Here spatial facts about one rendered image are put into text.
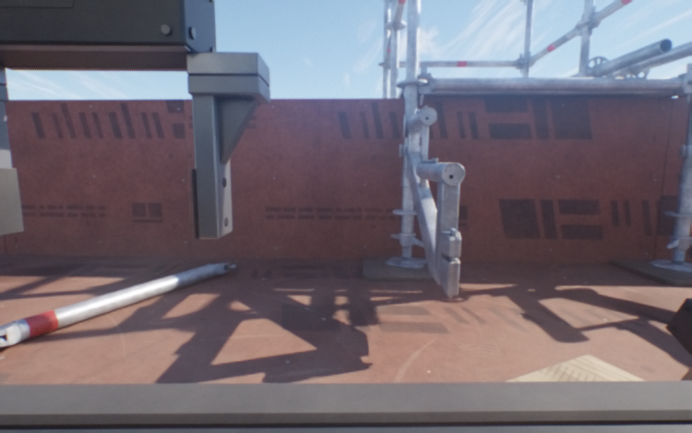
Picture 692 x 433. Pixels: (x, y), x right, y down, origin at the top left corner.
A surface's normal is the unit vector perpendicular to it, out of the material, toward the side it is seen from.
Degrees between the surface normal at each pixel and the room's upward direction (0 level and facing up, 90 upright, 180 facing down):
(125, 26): 90
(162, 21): 90
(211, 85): 90
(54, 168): 90
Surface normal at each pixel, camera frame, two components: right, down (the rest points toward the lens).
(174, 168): -0.04, 0.13
